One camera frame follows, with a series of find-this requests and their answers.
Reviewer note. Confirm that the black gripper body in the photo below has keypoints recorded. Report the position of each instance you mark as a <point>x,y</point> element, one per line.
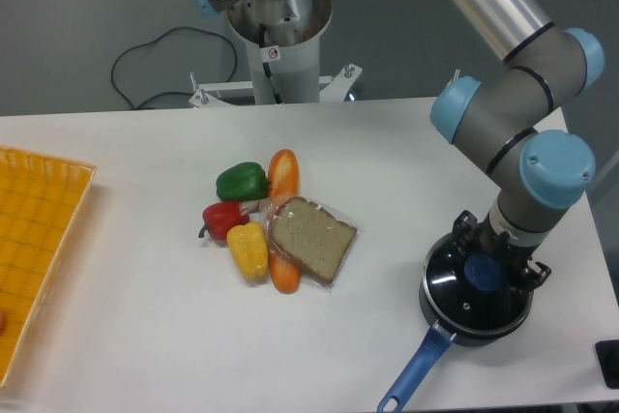
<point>511,258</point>

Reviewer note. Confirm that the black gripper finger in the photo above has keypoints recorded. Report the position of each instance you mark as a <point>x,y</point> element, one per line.
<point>531,276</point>
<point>466,236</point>

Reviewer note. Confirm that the glass pot lid blue knob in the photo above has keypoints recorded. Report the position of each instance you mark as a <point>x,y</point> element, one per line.
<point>469,295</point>

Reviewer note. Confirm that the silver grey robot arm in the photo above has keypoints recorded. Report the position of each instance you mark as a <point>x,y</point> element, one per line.
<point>540,175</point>

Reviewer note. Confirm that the black device at table edge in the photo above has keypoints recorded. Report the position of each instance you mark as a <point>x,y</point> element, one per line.
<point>607,354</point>

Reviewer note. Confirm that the bagged brown bread slice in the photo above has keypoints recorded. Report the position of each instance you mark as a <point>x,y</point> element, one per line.
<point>307,235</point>

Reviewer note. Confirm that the orange baguette bread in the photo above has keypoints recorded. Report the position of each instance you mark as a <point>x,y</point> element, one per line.
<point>284,177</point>

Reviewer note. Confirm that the yellow bell pepper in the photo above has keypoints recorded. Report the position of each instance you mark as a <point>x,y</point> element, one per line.
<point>248,246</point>

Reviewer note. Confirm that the green bell pepper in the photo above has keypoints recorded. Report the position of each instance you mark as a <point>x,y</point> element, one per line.
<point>244,181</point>

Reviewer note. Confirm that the red bell pepper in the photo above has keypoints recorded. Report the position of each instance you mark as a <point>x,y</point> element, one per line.
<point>219,218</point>

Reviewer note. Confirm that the yellow woven basket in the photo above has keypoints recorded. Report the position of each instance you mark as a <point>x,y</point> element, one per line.
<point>41,196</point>

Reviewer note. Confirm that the dark saucepan blue handle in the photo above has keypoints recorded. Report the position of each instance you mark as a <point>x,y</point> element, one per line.
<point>435,343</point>

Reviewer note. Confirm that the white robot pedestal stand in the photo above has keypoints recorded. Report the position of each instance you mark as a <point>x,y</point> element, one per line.
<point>282,41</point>

